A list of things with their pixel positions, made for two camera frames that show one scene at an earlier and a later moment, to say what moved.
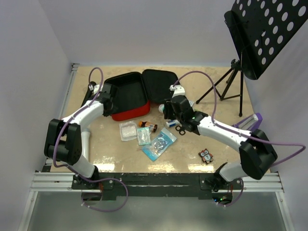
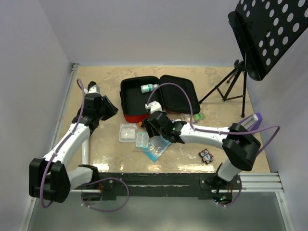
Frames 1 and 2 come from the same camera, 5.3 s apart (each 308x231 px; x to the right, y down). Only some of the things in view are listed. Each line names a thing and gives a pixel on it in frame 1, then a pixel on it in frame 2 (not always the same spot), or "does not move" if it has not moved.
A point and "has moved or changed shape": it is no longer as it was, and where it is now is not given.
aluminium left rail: x=74 y=69 does not move
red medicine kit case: x=133 y=92 has moved or changed shape
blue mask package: x=160 y=145 does not move
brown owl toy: x=206 y=157 does not move
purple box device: x=251 y=123 does not move
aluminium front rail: x=63 y=183 does not move
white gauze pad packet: x=128 y=131 does not move
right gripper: x=168 y=107 → x=148 y=126
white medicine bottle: x=160 y=108 → x=148 y=88
